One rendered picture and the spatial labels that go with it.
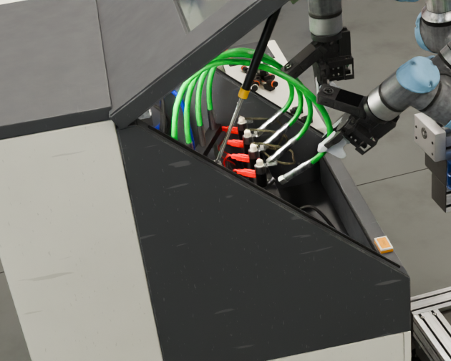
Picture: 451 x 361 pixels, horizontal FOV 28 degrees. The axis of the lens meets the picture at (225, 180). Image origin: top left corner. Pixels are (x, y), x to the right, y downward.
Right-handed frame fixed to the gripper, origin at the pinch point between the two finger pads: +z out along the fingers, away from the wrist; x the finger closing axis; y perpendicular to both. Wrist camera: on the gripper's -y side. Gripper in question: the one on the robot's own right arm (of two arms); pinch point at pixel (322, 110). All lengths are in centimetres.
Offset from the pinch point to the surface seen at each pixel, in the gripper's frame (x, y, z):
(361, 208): -2.7, 7.7, 28.1
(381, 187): 147, 61, 123
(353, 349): -33, -4, 46
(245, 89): -31.0, -22.5, -24.1
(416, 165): 160, 82, 123
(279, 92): 64, 2, 25
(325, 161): 23.4, 5.4, 28.4
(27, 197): -33, -68, -11
